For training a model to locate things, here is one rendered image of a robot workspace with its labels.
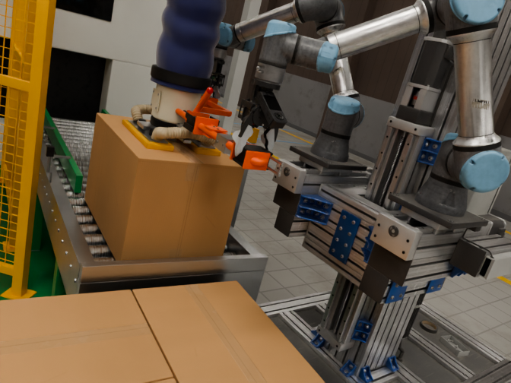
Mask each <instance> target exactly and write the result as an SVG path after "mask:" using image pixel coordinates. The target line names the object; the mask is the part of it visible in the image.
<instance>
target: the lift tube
mask: <svg viewBox="0 0 511 383"><path fill-rule="evenodd" d="M225 13H226V0H167V6H166V7H165V9H164V10H163V13H162V18H161V20H162V26H163V31H162V34H161V35H160V38H159V40H158V43H157V51H156V64H157V67H160V68H163V69H166V70H168V71H173V72H176V73H180V74H185V75H189V76H193V77H197V78H210V76H211V73H212V71H213V67H214V49H215V47H216V45H217V44H218V42H219V39H220V28H219V26H220V24H221V21H222V20H223V19H224V15H225ZM151 81H153V82H155V83H157V84H161V85H164V86H166V87H171V88H174V89H177V90H184V91H188V92H192V93H203V94H204V93H205V91H206V90H199V89H195V88H191V87H184V86H180V85H177V84H171V83H168V82H166V81H161V80H159V79H156V78H153V77H151Z"/></svg>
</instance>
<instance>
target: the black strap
mask: <svg viewBox="0 0 511 383"><path fill-rule="evenodd" d="M151 77H153V78H156V79H159V80H161V81H166V82H168V83H171V84H177V85H180V86H184V87H191V88H195V89H199V90H207V88H208V87H211V86H212V83H213V79H211V78H197V77H193V76H189V75H185V74H180V73H176V72H173V71H168V70H166V69H163V68H160V67H157V65H152V66H151Z"/></svg>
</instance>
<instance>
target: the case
mask: <svg viewBox="0 0 511 383"><path fill-rule="evenodd" d="M123 119H126V120H133V119H132V117H126V116H115V115H110V114H103V113H97V115H96V121H95V126H94V136H93V143H92V148H91V154H90V164H89V170H88V176H87V186H86V192H85V198H84V200H85V201H86V203H87V206H88V207H89V209H90V212H91V213H92V215H93V217H94V219H95V220H96V222H97V225H98V226H99V228H100V231H101V233H102V234H103V237H104V239H105V240H106V243H107V245H108V246H109V249H110V251H111V252H112V253H113V256H114V258H115V259H116V261H124V260H141V259H158V258H190V257H207V256H223V254H224V249H225V245H226V242H227V237H228V233H229V230H230V225H231V221H232V218H233V212H234V209H235V206H236V200H237V197H238V194H239V191H240V186H241V182H242V179H243V174H244V170H245V169H243V167H242V166H241V165H239V164H238V163H236V162H235V161H233V160H231V159H230V157H229V156H228V155H227V154H223V153H222V152H221V155H220V156H214V155H206V154H197V153H196V152H195V151H193V150H192V149H191V148H189V147H188V146H187V145H185V144H184V143H183V142H181V140H180V139H178V138H177V139H176V140H175V141H169V140H167V141H168V142H170V143H171V144H172V145H173V146H174V148H173V151H168V150H155V149H147V148H146V147H145V146H144V145H143V144H142V143H141V142H140V141H139V140H138V139H137V138H136V137H135V136H134V135H133V134H132V133H131V132H130V131H129V130H128V129H127V128H126V127H125V126H124V125H123V123H122V120H123Z"/></svg>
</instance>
